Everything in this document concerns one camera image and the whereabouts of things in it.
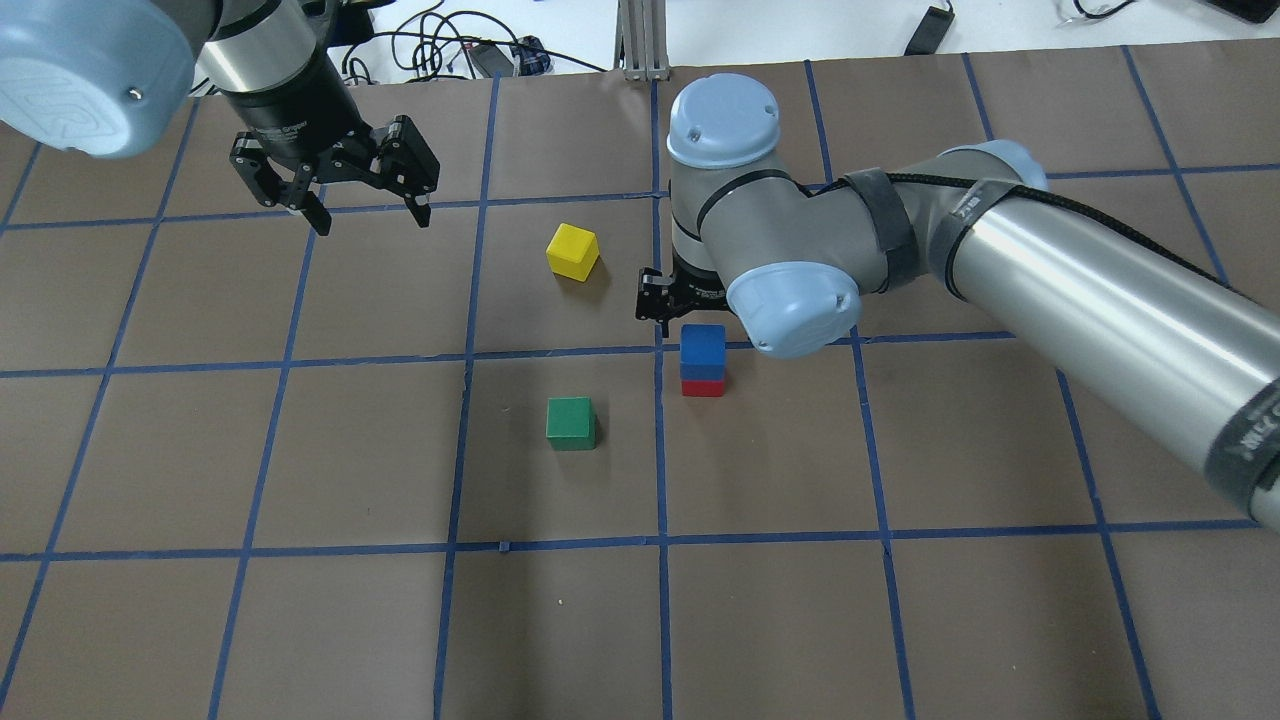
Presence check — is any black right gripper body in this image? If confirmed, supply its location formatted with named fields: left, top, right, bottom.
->
left=636, top=252, right=733, bottom=337

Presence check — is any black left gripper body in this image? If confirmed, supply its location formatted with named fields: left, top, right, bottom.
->
left=224, top=60, right=440, bottom=211

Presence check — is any blue wooden block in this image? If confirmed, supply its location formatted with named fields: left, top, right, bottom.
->
left=678, top=323, right=727, bottom=382

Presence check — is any red wooden block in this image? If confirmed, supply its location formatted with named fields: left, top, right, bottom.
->
left=680, top=377, right=727, bottom=398

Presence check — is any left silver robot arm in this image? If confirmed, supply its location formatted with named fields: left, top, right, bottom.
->
left=1, top=1, right=440, bottom=236

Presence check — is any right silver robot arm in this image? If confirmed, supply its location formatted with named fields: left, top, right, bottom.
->
left=635, top=73, right=1279, bottom=529

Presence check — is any yellow wooden block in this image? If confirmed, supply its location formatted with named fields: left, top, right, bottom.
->
left=545, top=223, right=600, bottom=283

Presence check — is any green wooden block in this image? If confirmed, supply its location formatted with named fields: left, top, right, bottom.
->
left=545, top=396, right=598, bottom=452

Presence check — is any black power adapter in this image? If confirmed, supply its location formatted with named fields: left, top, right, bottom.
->
left=902, top=4, right=955, bottom=56

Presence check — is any aluminium frame post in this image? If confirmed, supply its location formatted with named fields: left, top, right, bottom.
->
left=614, top=0, right=671, bottom=82

